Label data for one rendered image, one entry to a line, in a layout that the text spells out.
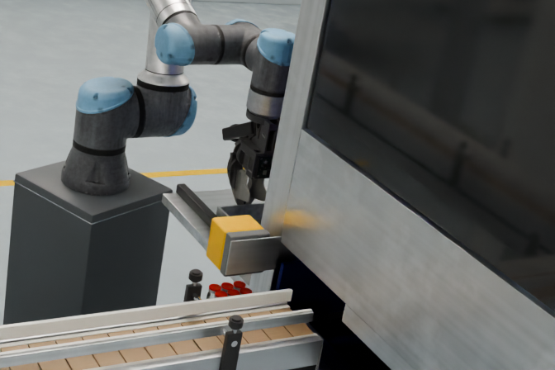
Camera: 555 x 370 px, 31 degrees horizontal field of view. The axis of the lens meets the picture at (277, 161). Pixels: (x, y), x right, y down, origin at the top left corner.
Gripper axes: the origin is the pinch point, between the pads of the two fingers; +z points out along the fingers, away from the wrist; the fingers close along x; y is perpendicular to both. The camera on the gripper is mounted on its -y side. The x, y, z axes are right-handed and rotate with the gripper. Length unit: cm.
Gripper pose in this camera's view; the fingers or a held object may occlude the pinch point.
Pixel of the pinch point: (242, 201)
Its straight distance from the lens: 199.9
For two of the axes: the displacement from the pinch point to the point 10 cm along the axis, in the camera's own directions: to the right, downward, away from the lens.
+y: 4.8, 4.2, -7.7
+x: 8.6, -0.4, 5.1
